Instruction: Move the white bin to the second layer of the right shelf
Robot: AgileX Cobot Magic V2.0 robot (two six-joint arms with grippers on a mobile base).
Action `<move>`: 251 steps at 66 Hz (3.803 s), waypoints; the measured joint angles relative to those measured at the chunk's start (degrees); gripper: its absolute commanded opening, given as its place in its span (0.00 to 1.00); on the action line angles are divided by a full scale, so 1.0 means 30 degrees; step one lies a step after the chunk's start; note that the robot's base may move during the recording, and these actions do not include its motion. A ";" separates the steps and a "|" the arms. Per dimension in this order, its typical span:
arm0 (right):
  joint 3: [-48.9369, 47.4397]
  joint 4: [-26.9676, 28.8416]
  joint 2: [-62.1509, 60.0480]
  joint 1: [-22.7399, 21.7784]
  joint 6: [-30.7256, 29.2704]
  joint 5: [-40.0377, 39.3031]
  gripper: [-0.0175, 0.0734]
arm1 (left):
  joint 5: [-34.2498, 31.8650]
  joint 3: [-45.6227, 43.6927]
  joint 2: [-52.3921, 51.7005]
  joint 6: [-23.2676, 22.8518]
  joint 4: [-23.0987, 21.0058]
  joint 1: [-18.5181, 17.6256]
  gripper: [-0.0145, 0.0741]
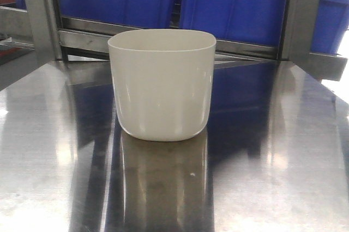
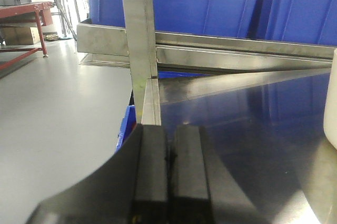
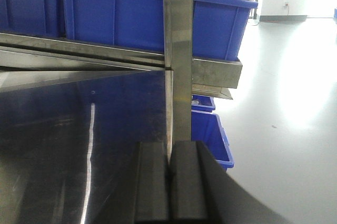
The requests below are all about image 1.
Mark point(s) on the blue crate middle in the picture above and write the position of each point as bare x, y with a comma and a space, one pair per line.
250, 21

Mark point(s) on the steel upright post right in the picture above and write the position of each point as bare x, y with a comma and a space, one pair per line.
296, 39

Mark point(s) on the steel shelf frame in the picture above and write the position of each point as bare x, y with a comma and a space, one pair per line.
52, 30

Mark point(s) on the blue crate far right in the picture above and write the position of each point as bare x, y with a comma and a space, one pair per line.
330, 26

